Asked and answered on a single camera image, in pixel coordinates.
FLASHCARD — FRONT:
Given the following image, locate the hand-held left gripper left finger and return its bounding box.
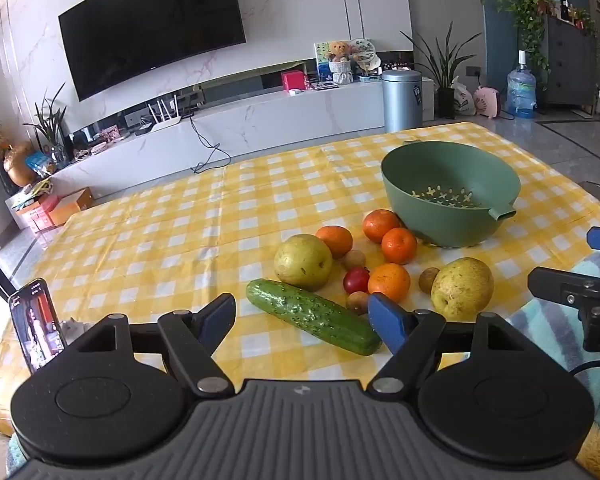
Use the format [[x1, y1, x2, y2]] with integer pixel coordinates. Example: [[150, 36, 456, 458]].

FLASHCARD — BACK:
[[72, 292, 238, 398]]

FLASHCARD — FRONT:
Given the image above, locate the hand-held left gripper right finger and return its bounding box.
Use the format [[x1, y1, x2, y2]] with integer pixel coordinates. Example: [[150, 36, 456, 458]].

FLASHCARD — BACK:
[[367, 292, 531, 398]]

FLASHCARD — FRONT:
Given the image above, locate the orange mandarin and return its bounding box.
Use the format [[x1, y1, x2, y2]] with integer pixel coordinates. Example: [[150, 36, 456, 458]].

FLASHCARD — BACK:
[[315, 225, 354, 260], [367, 263, 411, 304], [381, 227, 418, 265], [363, 209, 401, 244]]

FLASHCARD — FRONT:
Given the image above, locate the red cherry tomato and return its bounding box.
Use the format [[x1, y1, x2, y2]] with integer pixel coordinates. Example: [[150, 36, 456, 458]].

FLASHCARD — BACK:
[[343, 267, 371, 295]]

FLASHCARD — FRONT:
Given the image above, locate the green cucumber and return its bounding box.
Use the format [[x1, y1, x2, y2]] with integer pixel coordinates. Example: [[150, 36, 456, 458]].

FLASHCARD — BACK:
[[245, 278, 382, 357]]

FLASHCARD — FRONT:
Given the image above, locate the yellow-green pear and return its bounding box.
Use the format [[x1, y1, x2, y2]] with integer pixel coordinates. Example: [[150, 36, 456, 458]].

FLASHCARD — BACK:
[[430, 257, 495, 322], [273, 234, 334, 292]]

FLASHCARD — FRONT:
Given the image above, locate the green colander bowl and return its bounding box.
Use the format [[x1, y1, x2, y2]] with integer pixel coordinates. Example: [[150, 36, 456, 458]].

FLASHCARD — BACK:
[[381, 140, 522, 248]]

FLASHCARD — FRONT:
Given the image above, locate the teal striped blanket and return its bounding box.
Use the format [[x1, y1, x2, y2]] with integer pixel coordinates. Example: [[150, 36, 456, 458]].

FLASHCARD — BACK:
[[510, 250, 600, 480]]

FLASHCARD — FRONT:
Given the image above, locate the yellow checkered tablecloth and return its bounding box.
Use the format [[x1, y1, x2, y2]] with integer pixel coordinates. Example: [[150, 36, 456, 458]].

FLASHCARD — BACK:
[[0, 122, 600, 436]]

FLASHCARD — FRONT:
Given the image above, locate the blue water jug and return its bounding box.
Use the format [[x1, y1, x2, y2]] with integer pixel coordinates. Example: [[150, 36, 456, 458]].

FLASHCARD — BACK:
[[506, 51, 538, 120]]

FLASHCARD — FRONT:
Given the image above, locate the pink pig heater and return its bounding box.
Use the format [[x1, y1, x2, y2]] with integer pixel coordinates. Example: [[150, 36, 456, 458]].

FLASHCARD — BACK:
[[473, 86, 502, 120]]

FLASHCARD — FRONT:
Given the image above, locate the grey dresser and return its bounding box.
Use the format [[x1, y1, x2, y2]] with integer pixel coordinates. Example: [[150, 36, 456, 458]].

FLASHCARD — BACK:
[[545, 12, 598, 106]]

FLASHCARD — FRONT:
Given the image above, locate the black smartphone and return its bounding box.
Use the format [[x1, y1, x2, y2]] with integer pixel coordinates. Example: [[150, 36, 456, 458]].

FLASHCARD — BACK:
[[8, 278, 67, 374]]

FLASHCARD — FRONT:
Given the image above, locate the orange cardboard box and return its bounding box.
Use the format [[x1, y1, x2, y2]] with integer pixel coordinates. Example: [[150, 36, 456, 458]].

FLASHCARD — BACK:
[[47, 187, 95, 226]]

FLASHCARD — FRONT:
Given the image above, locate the white plastic bag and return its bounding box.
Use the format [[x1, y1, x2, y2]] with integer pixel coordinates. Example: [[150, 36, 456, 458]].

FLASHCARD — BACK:
[[452, 77, 476, 116]]

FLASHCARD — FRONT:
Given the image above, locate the white router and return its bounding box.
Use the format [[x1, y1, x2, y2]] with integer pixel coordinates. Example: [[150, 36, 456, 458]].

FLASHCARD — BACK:
[[147, 94, 182, 133]]

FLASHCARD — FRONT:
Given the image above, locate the red cardboard box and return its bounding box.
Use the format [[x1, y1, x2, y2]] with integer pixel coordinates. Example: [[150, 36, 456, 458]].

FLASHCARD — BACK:
[[15, 195, 61, 233]]

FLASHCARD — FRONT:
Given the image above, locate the tall-leaf plant in black pot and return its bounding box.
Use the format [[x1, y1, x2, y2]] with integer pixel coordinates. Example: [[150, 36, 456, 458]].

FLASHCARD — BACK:
[[400, 21, 483, 120]]

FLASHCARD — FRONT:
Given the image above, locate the white marble television cabinet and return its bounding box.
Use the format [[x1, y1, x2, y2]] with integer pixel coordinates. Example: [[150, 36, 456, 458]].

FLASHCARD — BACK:
[[50, 77, 436, 196]]

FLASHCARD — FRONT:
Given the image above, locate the silver trash can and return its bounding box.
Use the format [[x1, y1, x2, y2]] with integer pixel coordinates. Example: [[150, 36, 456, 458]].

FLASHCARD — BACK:
[[381, 69, 423, 133]]

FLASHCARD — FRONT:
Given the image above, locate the trailing pothos plant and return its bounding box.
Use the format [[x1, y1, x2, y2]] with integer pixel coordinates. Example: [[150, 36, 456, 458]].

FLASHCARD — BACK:
[[495, 0, 551, 91]]

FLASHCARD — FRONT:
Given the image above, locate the gold round vase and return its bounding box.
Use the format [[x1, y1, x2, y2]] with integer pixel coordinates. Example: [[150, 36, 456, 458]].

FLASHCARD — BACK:
[[3, 142, 38, 187]]

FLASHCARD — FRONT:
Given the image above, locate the white woven basket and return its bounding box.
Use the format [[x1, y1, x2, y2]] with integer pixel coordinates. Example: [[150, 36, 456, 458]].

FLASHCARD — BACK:
[[328, 60, 353, 86]]

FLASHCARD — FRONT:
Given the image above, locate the leafy plant in glass vase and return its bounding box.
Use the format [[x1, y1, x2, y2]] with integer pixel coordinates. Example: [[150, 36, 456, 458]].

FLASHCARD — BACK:
[[22, 82, 71, 166]]

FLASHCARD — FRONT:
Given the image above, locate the blue picture board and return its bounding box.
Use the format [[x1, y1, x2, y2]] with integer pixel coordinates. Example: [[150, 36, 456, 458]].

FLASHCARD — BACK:
[[314, 40, 346, 81]]

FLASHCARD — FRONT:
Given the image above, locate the round decorated fan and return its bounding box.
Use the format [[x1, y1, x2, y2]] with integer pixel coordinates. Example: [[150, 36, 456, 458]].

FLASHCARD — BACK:
[[347, 38, 381, 73]]

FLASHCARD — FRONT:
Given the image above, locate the black flat television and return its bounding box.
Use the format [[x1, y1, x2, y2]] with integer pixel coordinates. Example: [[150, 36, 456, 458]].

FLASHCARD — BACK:
[[58, 0, 247, 102]]

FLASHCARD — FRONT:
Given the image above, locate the black power cable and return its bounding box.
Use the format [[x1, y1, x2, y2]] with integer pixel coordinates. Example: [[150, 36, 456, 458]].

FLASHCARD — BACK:
[[189, 115, 232, 173]]

